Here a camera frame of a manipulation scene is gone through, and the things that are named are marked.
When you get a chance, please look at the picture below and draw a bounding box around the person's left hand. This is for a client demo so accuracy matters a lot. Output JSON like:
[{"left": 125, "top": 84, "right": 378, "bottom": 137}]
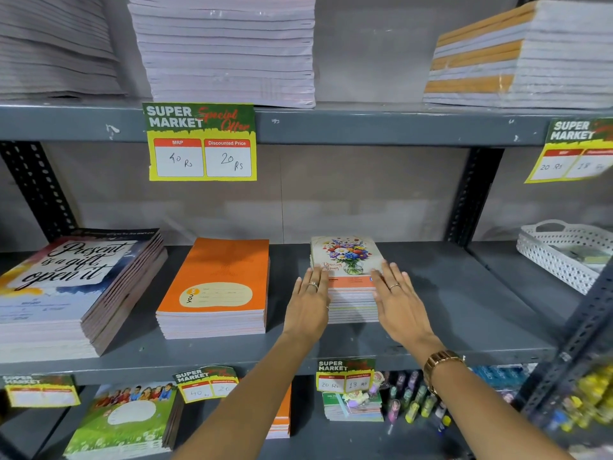
[{"left": 283, "top": 266, "right": 331, "bottom": 341}]

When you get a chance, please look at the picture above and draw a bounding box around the person's right hand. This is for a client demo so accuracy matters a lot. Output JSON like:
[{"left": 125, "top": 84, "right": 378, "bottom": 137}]
[{"left": 371, "top": 261, "right": 446, "bottom": 353}]

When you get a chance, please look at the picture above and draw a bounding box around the stack of flower-print notebooks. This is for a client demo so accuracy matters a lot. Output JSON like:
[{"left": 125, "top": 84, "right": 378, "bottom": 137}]
[{"left": 309, "top": 235, "right": 387, "bottom": 325}]

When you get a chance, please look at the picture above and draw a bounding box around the person's left forearm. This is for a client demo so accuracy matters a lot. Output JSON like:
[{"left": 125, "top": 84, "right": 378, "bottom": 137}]
[{"left": 171, "top": 330, "right": 327, "bottom": 460}]

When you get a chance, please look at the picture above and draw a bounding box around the person's right forearm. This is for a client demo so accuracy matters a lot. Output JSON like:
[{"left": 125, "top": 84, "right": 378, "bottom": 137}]
[{"left": 410, "top": 337, "right": 578, "bottom": 460}]

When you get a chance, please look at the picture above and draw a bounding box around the grey metal shelving rack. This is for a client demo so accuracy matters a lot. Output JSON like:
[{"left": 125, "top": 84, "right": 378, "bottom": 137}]
[{"left": 0, "top": 0, "right": 613, "bottom": 460}]

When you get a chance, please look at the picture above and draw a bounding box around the gold wrist watch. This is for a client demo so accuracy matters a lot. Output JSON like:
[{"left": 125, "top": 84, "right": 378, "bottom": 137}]
[{"left": 422, "top": 349, "right": 466, "bottom": 394}]

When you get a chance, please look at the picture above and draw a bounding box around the green and yellow price label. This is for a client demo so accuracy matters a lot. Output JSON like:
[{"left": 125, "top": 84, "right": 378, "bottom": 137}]
[
  {"left": 524, "top": 118, "right": 613, "bottom": 184},
  {"left": 2, "top": 374, "right": 81, "bottom": 408},
  {"left": 142, "top": 102, "right": 258, "bottom": 182},
  {"left": 172, "top": 366, "right": 239, "bottom": 404},
  {"left": 315, "top": 358, "right": 377, "bottom": 395}
]

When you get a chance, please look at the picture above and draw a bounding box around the group of colourful pens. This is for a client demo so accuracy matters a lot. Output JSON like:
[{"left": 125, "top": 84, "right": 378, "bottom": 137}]
[{"left": 382, "top": 371, "right": 454, "bottom": 437}]

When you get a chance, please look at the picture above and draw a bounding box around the stack of small colourful notepads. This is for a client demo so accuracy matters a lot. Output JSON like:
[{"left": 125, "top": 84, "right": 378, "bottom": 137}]
[{"left": 321, "top": 390, "right": 385, "bottom": 423}]

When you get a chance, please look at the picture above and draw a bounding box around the stack of thin orange notebooks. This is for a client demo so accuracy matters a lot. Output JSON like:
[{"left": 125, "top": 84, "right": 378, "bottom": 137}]
[{"left": 265, "top": 383, "right": 292, "bottom": 440}]

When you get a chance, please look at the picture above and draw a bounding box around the row of blue packets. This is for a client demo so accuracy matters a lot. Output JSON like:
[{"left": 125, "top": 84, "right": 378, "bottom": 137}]
[{"left": 471, "top": 363, "right": 538, "bottom": 404}]

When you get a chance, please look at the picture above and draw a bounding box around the white perforated plastic basket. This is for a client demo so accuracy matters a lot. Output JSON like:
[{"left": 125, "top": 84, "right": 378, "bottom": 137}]
[{"left": 516, "top": 219, "right": 613, "bottom": 296}]

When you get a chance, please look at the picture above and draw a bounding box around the slotted grey metal upright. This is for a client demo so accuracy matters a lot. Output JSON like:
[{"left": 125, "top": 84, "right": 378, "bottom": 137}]
[{"left": 513, "top": 263, "right": 613, "bottom": 423}]

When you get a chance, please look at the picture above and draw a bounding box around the green packet in basket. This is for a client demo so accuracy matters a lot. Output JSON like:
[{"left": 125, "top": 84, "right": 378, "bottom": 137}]
[{"left": 551, "top": 244, "right": 612, "bottom": 267}]

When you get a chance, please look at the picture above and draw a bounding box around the group of yellow bottles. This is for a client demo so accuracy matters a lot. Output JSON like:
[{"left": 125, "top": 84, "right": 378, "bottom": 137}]
[{"left": 546, "top": 363, "right": 613, "bottom": 433}]

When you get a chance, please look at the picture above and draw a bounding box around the stack of green children-print notebooks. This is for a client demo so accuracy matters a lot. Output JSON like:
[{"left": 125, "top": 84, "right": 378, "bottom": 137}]
[{"left": 62, "top": 382, "right": 185, "bottom": 460}]

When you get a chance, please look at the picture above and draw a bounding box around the stack of script-print notebooks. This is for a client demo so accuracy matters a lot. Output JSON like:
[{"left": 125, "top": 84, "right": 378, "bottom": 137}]
[{"left": 0, "top": 228, "right": 169, "bottom": 364}]

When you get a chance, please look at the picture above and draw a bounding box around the stack of white notebooks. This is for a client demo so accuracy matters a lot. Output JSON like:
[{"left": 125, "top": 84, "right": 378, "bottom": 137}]
[{"left": 127, "top": 0, "right": 317, "bottom": 109}]

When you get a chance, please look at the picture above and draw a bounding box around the stack of orange-spined notebooks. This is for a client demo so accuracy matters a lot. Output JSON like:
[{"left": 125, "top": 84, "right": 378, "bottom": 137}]
[{"left": 422, "top": 0, "right": 613, "bottom": 110}]

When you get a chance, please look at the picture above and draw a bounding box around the stack of grey notebooks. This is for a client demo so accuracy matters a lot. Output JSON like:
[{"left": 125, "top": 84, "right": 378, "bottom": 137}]
[{"left": 0, "top": 0, "right": 126, "bottom": 101}]

